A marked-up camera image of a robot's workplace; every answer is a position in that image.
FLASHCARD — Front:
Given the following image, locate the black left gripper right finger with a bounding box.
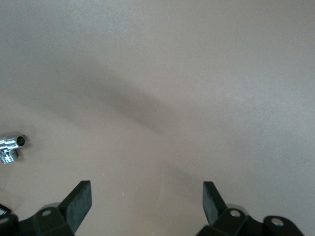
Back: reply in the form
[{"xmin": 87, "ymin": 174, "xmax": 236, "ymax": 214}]
[{"xmin": 198, "ymin": 181, "xmax": 303, "ymax": 236}]

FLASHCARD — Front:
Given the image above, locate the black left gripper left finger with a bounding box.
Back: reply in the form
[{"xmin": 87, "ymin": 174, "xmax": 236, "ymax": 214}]
[{"xmin": 0, "ymin": 180, "xmax": 92, "ymax": 236}]

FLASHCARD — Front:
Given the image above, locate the chrome tee fitting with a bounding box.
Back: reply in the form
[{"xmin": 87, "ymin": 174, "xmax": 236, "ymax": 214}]
[{"xmin": 0, "ymin": 132, "xmax": 28, "ymax": 165}]

